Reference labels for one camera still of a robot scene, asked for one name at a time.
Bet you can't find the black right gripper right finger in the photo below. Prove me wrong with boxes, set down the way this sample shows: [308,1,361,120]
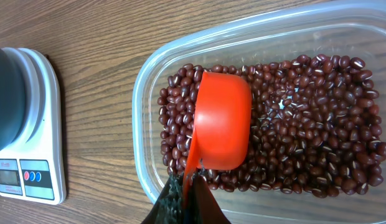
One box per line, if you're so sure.
[188,161,230,224]

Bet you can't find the white digital kitchen scale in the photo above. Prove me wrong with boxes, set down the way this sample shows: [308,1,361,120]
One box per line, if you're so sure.
[0,47,67,205]

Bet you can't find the clear plastic container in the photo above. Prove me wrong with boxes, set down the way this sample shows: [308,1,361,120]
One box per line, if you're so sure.
[132,1,386,223]

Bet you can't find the blue bowl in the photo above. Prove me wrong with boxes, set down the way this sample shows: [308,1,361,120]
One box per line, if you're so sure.
[0,49,26,151]

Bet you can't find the red adzuki beans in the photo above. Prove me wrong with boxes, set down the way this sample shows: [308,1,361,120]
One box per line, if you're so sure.
[157,54,386,199]

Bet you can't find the red measuring scoop blue handle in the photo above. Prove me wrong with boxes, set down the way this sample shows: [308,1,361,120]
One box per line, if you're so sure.
[182,72,252,198]

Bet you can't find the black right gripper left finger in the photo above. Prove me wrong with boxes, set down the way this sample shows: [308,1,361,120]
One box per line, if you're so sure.
[142,174,184,224]

